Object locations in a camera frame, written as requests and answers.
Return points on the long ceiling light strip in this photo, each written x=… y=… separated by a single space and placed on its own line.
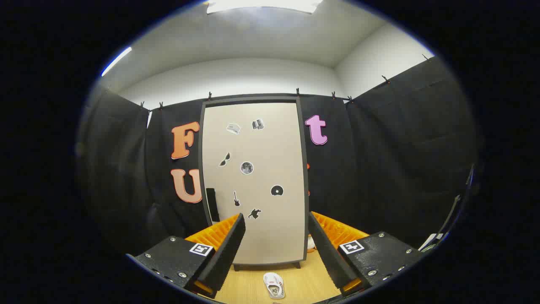
x=117 y=61

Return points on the beige shoe cabinet door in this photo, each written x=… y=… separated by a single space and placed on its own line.
x=270 y=147

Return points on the white canvas shoe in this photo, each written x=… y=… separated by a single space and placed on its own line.
x=274 y=285

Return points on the black backdrop cloth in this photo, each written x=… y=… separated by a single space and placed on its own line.
x=379 y=169

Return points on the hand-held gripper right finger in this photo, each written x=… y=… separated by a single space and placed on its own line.
x=327 y=249

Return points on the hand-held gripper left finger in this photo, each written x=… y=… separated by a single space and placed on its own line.
x=228 y=249

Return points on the dark grey shoe cabinet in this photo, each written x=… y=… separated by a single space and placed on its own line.
x=253 y=99

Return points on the wide ceiling light panel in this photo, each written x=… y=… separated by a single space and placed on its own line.
x=261 y=5

